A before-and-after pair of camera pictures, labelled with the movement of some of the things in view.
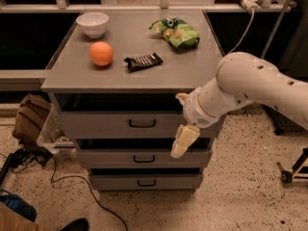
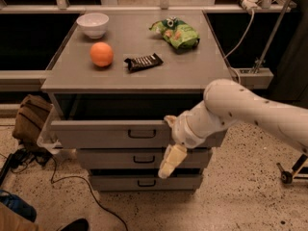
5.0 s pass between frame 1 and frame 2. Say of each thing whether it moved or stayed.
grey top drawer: moved
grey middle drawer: stayed
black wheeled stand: stayed
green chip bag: stayed
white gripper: moved
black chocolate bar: stayed
